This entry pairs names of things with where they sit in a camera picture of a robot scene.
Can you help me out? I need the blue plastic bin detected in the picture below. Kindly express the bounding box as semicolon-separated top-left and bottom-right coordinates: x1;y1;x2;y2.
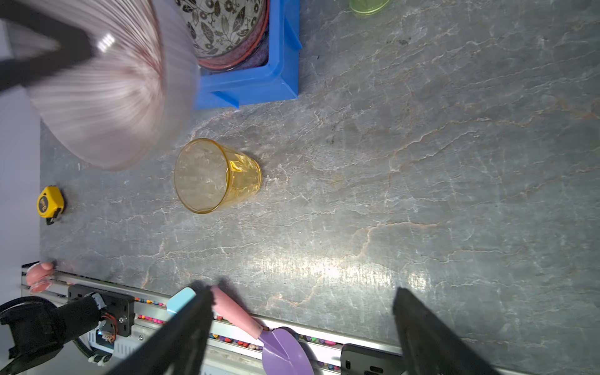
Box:
194;0;303;110

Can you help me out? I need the pink striped bowl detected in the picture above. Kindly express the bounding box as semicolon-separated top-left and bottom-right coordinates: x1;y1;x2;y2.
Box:
24;1;198;170

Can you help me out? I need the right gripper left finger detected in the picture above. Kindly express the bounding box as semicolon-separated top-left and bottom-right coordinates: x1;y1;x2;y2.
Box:
109;285;214;375

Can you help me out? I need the light blue toy shovel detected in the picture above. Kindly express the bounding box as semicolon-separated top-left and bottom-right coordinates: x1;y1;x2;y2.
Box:
167;287;196;315

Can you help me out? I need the purple toy shovel pink handle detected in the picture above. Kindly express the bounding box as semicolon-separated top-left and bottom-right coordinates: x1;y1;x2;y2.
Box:
211;285;314;375

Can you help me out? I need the green glass cup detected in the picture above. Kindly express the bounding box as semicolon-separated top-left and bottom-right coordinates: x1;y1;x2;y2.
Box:
348;0;391;17

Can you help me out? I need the yellow glass cup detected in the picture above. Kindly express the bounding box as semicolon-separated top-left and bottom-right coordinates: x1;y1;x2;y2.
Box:
173;138;263;214

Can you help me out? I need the yellow tape measure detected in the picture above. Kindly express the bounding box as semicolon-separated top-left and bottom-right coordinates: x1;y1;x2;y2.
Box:
37;185;66;226

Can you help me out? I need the red patterned bowl underneath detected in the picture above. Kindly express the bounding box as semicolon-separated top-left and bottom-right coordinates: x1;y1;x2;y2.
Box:
197;1;270;72

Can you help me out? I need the green leaf bowl bottom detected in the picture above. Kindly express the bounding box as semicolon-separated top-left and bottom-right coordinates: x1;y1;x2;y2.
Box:
175;0;267;59

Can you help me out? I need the pink object at base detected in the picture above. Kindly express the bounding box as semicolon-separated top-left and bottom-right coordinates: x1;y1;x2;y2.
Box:
26;262;55;294

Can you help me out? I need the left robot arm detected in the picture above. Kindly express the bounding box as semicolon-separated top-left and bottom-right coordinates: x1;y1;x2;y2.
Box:
1;1;101;374

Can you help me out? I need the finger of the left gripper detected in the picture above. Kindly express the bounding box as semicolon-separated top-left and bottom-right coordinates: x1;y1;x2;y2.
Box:
0;0;95;92

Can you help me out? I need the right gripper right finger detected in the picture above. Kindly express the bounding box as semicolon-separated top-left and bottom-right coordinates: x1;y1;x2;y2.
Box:
393;287;499;375

